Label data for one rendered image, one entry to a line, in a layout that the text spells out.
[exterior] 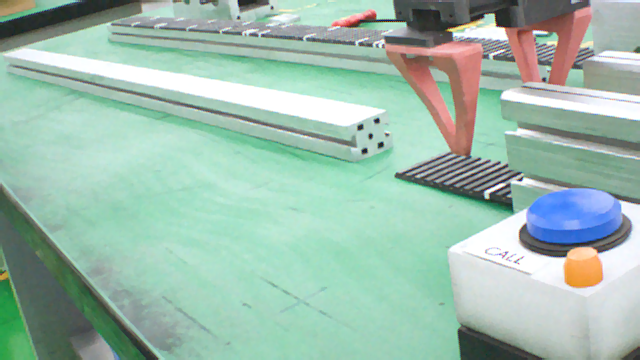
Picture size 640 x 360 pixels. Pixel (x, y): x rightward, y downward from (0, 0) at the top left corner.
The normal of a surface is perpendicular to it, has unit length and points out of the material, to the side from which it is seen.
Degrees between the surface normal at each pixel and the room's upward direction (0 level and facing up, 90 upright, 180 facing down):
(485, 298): 90
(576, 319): 90
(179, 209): 0
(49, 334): 90
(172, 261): 0
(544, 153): 90
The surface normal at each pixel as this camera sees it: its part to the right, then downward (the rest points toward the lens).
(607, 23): -0.80, 0.33
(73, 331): 0.49, 0.20
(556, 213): -0.22, -0.91
